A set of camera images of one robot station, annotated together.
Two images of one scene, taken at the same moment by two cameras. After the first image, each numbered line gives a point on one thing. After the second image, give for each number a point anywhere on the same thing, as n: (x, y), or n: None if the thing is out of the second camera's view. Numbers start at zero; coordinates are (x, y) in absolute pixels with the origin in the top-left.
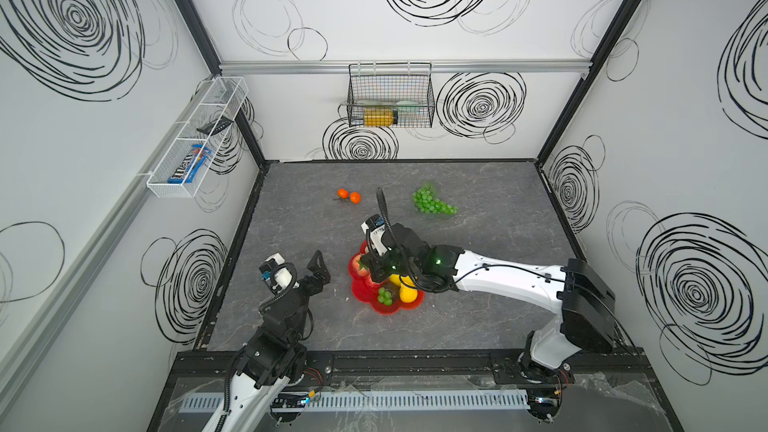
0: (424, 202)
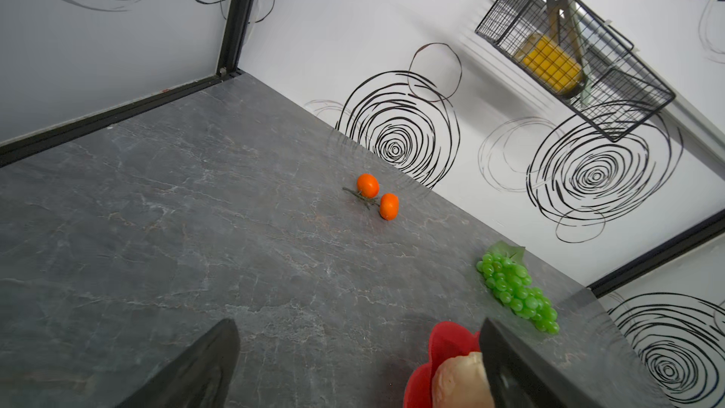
0: (509, 280)
